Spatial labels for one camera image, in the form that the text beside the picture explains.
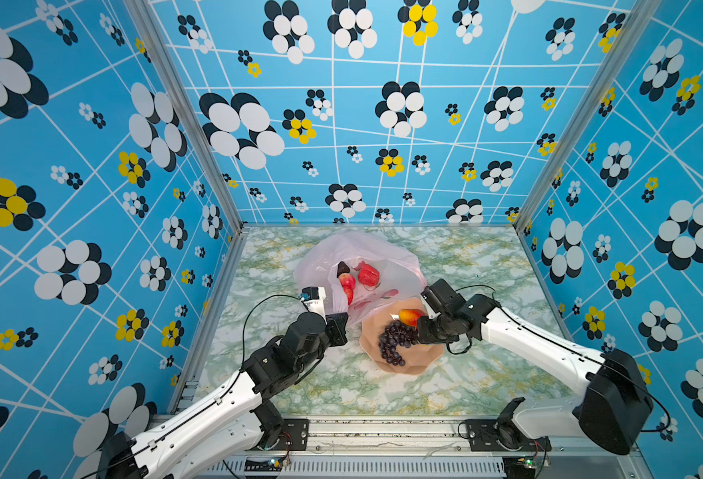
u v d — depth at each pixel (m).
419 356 0.84
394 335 0.85
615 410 0.40
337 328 0.64
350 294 0.96
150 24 0.70
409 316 0.88
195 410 0.46
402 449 0.72
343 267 1.01
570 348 0.46
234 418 0.48
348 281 0.98
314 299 0.65
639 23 0.69
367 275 0.99
